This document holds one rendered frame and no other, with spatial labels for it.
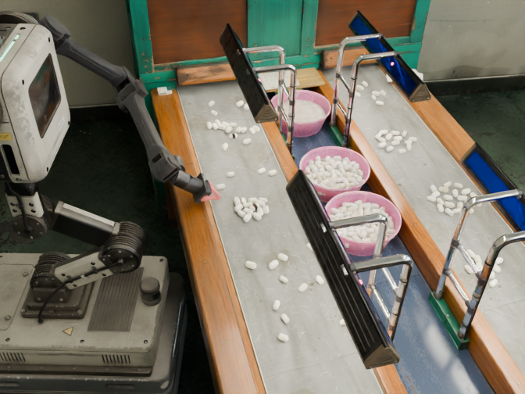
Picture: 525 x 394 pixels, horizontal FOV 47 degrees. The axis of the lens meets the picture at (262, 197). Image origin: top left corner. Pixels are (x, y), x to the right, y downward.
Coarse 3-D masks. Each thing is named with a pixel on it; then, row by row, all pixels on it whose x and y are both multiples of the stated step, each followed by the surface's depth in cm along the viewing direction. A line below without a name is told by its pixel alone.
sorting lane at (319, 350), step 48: (192, 96) 270; (240, 96) 271; (240, 144) 243; (240, 192) 221; (240, 240) 202; (288, 240) 203; (240, 288) 186; (288, 288) 187; (288, 336) 173; (336, 336) 173; (288, 384) 162; (336, 384) 162
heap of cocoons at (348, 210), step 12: (348, 204) 216; (360, 204) 216; (372, 204) 216; (336, 216) 212; (348, 216) 213; (348, 228) 207; (360, 228) 207; (372, 228) 207; (360, 240) 203; (372, 240) 204
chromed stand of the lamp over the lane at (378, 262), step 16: (320, 224) 155; (336, 224) 154; (352, 224) 155; (384, 224) 158; (384, 240) 162; (400, 256) 145; (384, 272) 162; (368, 288) 176; (400, 288) 153; (384, 304) 169; (400, 304) 157
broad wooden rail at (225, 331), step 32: (160, 96) 265; (160, 128) 247; (192, 160) 231; (192, 224) 204; (192, 256) 193; (224, 256) 196; (192, 288) 203; (224, 288) 183; (224, 320) 174; (224, 352) 166; (224, 384) 159; (256, 384) 159
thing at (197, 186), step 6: (198, 174) 212; (192, 180) 204; (198, 180) 207; (204, 180) 209; (192, 186) 204; (198, 186) 206; (204, 186) 206; (192, 192) 206; (198, 192) 207; (204, 192) 205; (198, 198) 206
